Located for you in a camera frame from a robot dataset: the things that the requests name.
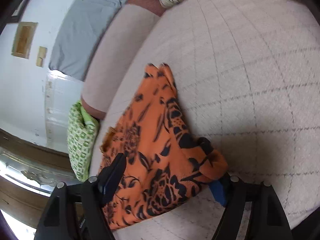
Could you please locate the orange black floral blouse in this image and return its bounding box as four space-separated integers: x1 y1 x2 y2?
100 64 228 230

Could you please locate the wooden stained glass door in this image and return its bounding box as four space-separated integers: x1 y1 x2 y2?
1 130 79 228

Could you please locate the green white checkered pillow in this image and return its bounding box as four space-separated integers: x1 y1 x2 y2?
67 101 99 182

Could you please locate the pink bolster cushion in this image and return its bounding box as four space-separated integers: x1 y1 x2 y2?
81 0 165 120

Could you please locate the grey pillow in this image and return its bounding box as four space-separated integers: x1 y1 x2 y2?
48 0 127 81

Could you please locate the small tan wall patch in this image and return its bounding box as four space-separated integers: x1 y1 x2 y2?
36 46 47 67

